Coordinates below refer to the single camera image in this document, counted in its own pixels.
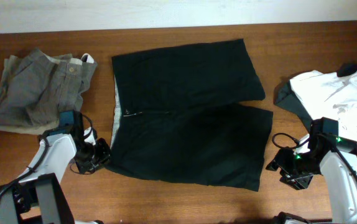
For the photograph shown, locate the grey folded shorts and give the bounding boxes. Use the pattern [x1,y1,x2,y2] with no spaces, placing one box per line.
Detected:
[0,49,97,128]

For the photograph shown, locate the dark green garment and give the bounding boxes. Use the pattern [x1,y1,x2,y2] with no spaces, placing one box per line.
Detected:
[274,63,357,133]

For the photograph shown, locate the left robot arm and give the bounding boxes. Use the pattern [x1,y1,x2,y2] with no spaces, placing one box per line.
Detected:
[0,110,111,224]

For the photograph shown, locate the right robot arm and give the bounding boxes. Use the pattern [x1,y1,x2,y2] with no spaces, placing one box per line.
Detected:
[266,117,357,223]

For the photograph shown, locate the black shorts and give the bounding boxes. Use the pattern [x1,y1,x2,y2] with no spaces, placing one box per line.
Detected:
[106,39,273,191]

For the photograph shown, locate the white crumpled shirt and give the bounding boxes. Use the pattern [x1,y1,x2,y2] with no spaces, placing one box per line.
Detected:
[290,66,357,141]

